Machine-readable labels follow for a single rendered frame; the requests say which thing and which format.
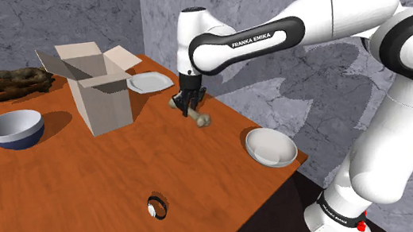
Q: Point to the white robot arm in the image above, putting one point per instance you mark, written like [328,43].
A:
[354,9]

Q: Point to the open cardboard box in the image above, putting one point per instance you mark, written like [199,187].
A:
[105,103]

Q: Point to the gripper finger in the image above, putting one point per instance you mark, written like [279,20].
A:
[197,98]
[182,103]

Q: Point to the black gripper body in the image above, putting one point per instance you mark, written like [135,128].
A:
[190,83]

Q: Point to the dark robot stand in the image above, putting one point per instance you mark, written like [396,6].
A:
[273,221]

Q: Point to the beige bone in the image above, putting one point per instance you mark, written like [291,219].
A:
[200,119]

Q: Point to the black wristwatch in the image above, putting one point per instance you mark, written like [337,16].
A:
[151,209]

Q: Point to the brown driftwood piece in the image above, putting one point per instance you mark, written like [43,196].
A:
[12,84]

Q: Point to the white plate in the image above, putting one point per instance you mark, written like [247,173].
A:
[150,82]

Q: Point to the blue and white bowl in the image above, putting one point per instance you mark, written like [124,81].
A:
[13,128]

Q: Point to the orange wooden table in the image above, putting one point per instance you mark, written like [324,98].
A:
[82,184]

